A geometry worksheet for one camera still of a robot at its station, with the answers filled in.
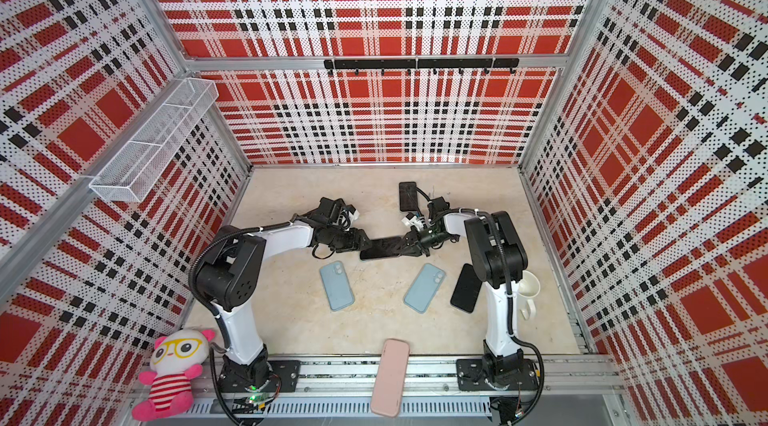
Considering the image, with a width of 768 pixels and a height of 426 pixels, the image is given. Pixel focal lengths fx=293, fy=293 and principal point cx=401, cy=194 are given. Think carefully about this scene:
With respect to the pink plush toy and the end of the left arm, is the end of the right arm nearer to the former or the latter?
the end of the left arm

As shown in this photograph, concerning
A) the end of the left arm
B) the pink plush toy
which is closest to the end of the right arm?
the end of the left arm

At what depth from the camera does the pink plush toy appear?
0.66 m
